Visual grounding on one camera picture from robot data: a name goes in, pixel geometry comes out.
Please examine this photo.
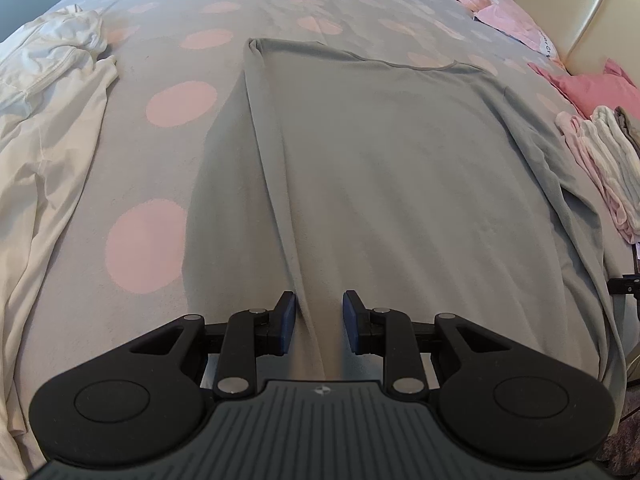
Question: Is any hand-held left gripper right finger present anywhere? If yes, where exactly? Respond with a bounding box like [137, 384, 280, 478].
[342, 289, 517, 399]

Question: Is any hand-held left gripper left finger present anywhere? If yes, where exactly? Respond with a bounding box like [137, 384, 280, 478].
[127, 290, 299, 399]

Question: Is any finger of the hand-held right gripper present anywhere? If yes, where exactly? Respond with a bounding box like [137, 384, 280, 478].
[607, 273, 640, 298]

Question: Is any grey shirt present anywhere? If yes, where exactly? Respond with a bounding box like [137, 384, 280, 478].
[182, 37, 628, 396]

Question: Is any pink folded garment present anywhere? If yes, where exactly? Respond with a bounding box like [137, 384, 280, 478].
[556, 111, 640, 246]

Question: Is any grey folded garment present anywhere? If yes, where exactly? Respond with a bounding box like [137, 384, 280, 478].
[614, 106, 640, 153]

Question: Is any purple fleece clothing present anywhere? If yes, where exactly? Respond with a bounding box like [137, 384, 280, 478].
[597, 400, 640, 480]

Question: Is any dark pink pillow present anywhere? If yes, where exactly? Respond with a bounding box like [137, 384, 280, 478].
[527, 58, 640, 121]

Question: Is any grey pink-dotted bed cover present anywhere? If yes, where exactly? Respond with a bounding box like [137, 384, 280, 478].
[0, 0, 640, 461]

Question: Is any beige padded headboard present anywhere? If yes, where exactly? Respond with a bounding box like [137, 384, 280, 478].
[462, 0, 640, 78]

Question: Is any light pink pillow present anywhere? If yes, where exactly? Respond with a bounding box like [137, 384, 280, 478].
[472, 0, 568, 70]

